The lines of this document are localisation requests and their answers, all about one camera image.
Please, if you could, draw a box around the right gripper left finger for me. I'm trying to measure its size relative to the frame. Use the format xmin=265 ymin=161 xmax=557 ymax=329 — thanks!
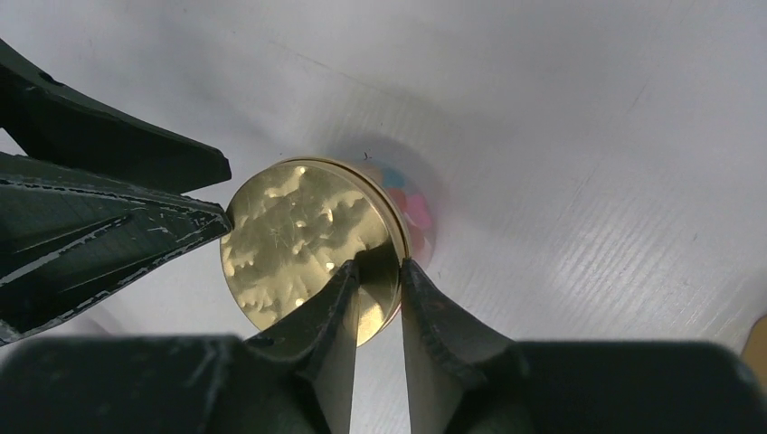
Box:
xmin=244 ymin=259 xmax=360 ymax=433

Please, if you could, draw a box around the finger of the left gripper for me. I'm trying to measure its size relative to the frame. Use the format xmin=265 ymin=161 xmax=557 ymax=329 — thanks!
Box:
xmin=1 ymin=154 xmax=232 ymax=344
xmin=1 ymin=42 xmax=232 ymax=193

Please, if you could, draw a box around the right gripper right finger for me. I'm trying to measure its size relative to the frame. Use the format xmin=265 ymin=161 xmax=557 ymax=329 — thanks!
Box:
xmin=400 ymin=259 xmax=534 ymax=433

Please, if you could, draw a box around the gold jar lid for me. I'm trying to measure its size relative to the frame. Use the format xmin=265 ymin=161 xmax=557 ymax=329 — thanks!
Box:
xmin=220 ymin=157 xmax=412 ymax=344

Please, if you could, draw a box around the clear plastic jar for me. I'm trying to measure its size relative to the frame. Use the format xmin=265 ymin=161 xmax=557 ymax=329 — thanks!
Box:
xmin=359 ymin=158 xmax=436 ymax=269

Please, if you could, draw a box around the gold tin of lollipops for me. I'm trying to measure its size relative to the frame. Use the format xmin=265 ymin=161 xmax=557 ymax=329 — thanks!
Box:
xmin=742 ymin=315 xmax=767 ymax=391

